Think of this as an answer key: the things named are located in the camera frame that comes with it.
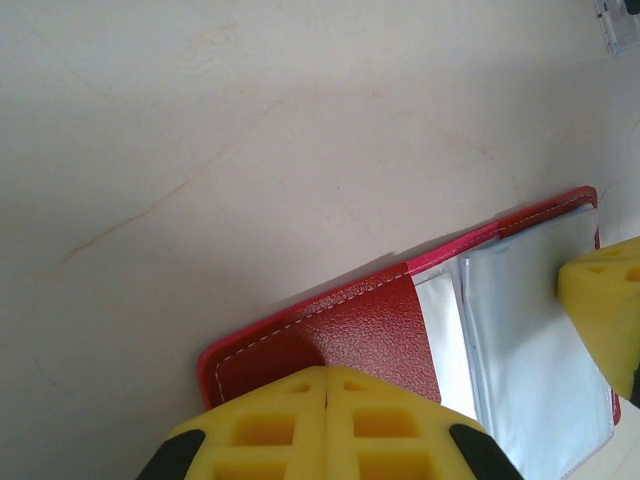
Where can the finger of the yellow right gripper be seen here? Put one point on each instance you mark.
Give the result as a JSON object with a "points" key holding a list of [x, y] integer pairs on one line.
{"points": [[610, 320]]}

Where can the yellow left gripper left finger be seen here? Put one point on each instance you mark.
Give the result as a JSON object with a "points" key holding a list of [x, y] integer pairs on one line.
{"points": [[260, 440]]}

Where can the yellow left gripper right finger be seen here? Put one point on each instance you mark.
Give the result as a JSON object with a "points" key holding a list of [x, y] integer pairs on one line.
{"points": [[400, 440]]}

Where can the clear acrylic card stand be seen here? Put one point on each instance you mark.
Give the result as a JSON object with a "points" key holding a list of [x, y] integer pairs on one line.
{"points": [[620, 30]]}

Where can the red leather card holder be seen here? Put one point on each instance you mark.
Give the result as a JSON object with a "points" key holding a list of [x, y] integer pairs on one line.
{"points": [[375, 325]]}

